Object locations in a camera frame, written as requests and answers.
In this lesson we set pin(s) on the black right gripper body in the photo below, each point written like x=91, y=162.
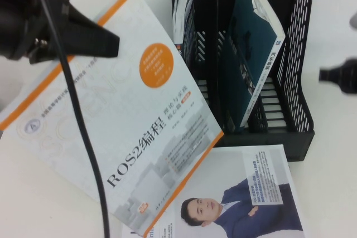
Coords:
x=348, y=75

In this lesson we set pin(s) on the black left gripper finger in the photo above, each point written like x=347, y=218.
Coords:
x=94, y=37

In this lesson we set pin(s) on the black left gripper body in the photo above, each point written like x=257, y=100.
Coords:
x=44, y=26

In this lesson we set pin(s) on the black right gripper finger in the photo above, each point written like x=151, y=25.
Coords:
x=329, y=78
x=329, y=71

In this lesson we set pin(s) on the white orange ROS2 book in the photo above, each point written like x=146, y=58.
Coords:
x=125, y=115

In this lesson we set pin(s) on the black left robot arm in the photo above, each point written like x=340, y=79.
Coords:
x=11, y=20

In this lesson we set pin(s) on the black plastic book stand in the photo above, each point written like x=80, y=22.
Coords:
x=295, y=54

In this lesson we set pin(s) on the teal cover car book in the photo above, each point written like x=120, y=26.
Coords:
x=246, y=40

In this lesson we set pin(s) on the black spine robotics book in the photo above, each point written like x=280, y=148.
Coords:
x=182, y=18

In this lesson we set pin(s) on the magazine with man portrait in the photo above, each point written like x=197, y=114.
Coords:
x=251, y=193

